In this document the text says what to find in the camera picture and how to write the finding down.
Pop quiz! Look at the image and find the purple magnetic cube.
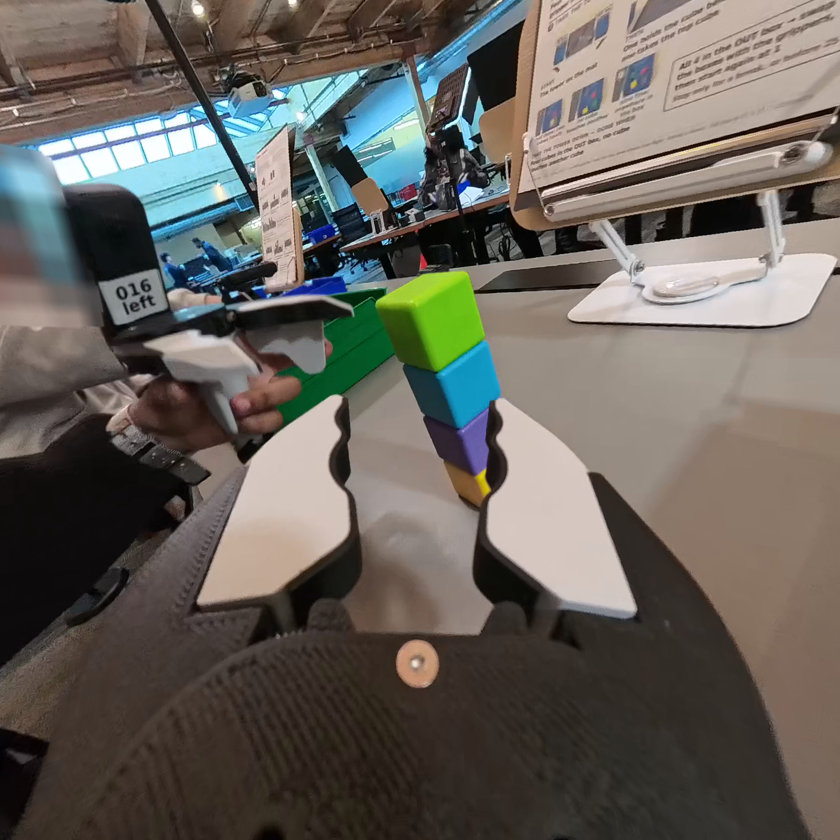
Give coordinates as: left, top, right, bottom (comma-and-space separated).
423, 407, 492, 476

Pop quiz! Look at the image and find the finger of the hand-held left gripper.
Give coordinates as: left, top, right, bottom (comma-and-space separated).
141, 331, 263, 398
246, 322, 327, 376

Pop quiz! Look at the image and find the tall instruction board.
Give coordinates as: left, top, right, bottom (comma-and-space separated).
255, 125, 306, 290

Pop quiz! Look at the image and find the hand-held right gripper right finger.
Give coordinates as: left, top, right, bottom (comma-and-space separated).
474, 398, 637, 621

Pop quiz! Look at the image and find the blue plastic bin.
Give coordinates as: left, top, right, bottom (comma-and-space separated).
252, 276, 347, 299

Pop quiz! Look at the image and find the long wooden desk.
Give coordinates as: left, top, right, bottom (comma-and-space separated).
341, 190, 513, 263

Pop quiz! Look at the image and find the closed grey laptop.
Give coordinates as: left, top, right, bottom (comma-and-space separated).
479, 259, 621, 293

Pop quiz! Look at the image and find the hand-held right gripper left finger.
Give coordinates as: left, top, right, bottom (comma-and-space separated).
197, 395, 363, 631

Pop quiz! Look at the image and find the person's left forearm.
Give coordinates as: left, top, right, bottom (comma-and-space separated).
0, 413, 198, 664

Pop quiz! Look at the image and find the yellow magnetic cube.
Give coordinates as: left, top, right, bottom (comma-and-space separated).
445, 459, 493, 508

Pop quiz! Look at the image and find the lime green magnetic cube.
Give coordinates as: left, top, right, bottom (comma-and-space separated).
375, 270, 487, 371

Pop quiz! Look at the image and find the green plastic bin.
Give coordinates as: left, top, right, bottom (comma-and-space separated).
262, 287, 395, 427

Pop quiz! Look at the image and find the silver wristwatch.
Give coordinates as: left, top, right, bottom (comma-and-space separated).
108, 420, 211, 487

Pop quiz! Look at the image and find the instruction sheet on stand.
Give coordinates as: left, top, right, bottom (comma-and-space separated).
512, 0, 840, 231

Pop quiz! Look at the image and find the person's left hand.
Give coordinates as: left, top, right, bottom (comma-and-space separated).
128, 341, 333, 454

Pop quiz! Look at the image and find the distant wooden board stand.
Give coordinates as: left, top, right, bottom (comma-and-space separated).
351, 177, 395, 234

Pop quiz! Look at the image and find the blue magnetic cube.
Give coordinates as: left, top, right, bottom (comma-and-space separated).
402, 340, 501, 429

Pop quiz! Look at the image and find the white ceiling projector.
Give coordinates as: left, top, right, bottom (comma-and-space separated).
220, 66, 273, 119

